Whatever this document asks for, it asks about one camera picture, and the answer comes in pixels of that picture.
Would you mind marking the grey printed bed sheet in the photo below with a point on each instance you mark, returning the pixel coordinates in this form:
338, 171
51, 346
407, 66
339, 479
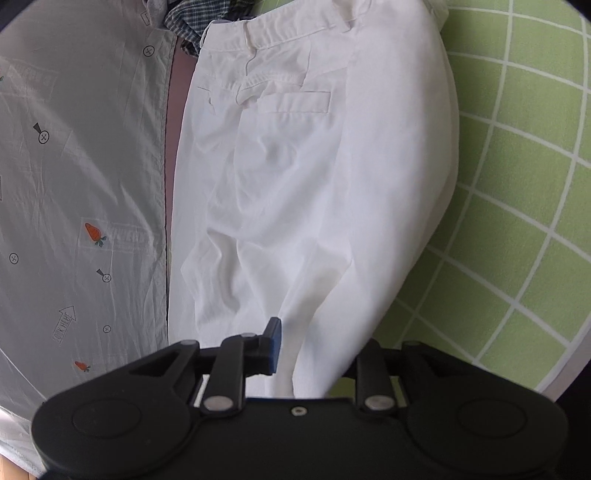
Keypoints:
84, 87

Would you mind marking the green grid cutting mat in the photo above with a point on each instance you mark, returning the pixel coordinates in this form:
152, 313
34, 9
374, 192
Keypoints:
504, 283

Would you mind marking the white trousers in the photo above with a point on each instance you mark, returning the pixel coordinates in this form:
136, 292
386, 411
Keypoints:
318, 152

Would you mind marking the blue checked shirt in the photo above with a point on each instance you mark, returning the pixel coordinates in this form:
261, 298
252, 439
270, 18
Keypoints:
189, 20

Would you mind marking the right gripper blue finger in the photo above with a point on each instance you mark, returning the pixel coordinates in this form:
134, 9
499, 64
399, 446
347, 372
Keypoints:
271, 345

